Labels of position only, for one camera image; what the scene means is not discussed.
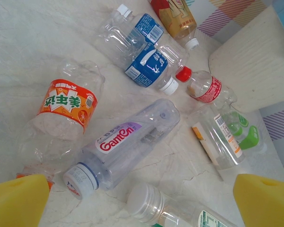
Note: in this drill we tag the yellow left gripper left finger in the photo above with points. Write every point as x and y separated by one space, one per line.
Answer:
16 203

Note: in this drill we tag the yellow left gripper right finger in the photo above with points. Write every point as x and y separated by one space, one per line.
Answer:
267 205

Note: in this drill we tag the lime green print clear bottle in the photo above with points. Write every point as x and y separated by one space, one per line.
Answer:
251 137

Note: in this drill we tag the red white label clear bottle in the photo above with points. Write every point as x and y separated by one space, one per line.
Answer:
229 139

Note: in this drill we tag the crushed orange label soda bottle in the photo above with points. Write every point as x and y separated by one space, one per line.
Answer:
68 104

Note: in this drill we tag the clear purple label water bottle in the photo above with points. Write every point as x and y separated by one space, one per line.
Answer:
123 142

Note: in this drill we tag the square green label clear bottle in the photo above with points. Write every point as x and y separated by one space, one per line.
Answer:
144 201

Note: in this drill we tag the red cap red label bottle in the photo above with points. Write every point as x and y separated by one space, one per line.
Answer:
208 89

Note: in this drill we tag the red gold label tea bottle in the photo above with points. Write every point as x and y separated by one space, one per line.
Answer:
177 16

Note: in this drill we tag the blue label clear water bottle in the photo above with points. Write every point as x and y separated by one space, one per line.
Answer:
146 26
146 68

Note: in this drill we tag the cream bin with white liner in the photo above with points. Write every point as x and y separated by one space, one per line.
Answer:
251 66

